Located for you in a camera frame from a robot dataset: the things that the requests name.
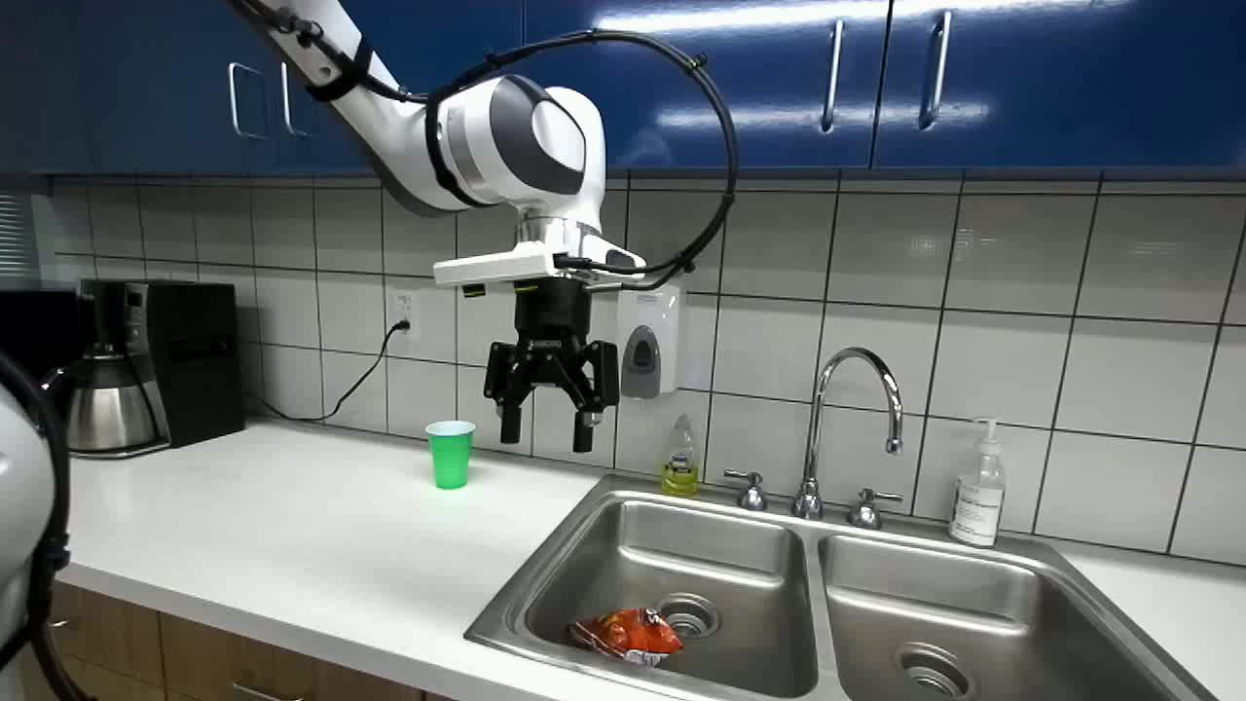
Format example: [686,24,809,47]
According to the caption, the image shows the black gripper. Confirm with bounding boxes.
[482,280,620,452]

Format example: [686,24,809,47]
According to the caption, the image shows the red doritos chip bag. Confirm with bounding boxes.
[570,608,686,665]

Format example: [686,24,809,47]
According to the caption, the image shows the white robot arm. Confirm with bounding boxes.
[232,0,642,452]

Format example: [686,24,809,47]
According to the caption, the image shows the stainless steel double sink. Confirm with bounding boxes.
[467,478,1217,701]

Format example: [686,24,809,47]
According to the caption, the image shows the green plastic cup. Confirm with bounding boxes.
[426,420,477,493]

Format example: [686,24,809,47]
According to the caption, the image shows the yellow dish soap bottle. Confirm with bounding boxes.
[657,416,700,495]

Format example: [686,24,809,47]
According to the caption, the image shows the chrome gooseneck faucet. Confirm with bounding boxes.
[791,348,909,520]

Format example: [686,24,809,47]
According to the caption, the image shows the black coffee maker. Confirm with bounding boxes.
[81,280,245,447]

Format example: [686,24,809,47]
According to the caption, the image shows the white pump soap bottle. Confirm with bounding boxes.
[949,426,1007,547]

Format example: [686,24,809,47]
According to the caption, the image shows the steel coffee carafe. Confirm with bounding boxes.
[43,350,165,452]

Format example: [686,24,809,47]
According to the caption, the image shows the wooden lower cabinets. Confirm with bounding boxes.
[53,585,426,701]

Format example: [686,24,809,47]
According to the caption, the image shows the blue upper cabinets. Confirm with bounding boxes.
[0,0,1246,178]

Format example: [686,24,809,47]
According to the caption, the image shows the wall soap dispenser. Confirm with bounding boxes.
[616,290,683,398]

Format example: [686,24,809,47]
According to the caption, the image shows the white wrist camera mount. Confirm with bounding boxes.
[432,216,647,290]

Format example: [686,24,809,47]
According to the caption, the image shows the black power cord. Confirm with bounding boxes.
[256,315,416,430]

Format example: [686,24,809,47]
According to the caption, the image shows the left faucet handle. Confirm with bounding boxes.
[726,473,768,509]

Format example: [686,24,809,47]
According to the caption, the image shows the faucet handle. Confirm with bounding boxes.
[851,489,904,529]
[726,473,768,509]

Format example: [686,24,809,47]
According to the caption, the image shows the right faucet handle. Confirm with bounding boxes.
[851,489,904,529]

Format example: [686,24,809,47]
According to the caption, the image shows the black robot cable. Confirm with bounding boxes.
[245,0,746,294]

